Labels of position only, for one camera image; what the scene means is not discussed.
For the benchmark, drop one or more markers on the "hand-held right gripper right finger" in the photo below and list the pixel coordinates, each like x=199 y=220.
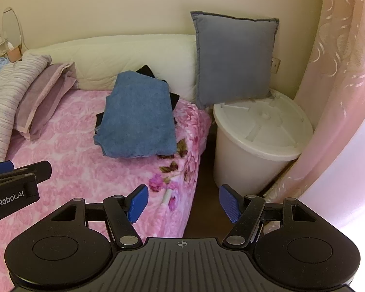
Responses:
x=229 y=204

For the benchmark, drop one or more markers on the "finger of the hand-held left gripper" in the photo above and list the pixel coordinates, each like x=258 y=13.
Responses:
x=0 y=167
x=36 y=172

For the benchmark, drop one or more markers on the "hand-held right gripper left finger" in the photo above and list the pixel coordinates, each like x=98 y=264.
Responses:
x=137 y=204

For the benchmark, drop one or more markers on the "blue fluffy towel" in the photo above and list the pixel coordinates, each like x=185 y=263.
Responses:
x=137 y=115

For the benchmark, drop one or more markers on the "white blanket tag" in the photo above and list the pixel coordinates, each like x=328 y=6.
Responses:
x=166 y=197

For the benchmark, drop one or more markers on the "pink rose print blanket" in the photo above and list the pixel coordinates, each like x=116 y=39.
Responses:
x=64 y=146

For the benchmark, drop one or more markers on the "white plastic bucket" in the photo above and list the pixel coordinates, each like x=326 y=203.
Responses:
x=240 y=167

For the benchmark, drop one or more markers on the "grey striped duvet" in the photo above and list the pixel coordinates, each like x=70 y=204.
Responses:
x=3 y=97

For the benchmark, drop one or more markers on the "purple pillow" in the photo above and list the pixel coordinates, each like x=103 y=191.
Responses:
x=42 y=97

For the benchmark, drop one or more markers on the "white bucket lid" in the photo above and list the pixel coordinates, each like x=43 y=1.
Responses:
x=261 y=124

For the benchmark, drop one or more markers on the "small light blue cloth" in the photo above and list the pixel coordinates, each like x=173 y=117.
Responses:
x=1 y=64

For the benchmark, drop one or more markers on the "black clothing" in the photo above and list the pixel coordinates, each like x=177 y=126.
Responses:
x=174 y=99

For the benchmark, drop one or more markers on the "small pink box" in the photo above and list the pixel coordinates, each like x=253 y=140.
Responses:
x=14 y=54

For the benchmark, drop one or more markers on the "long cream bolster pillow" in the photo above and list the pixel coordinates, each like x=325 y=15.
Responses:
x=109 y=54

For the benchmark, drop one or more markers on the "oval mirror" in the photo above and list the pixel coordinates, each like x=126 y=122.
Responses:
x=11 y=27

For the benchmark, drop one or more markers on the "grey square pillow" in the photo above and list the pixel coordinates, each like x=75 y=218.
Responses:
x=234 y=60

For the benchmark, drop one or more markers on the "pink patterned curtain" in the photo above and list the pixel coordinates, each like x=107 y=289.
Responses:
x=337 y=67

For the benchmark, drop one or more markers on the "beige wall socket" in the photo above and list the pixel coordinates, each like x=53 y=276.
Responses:
x=275 y=64

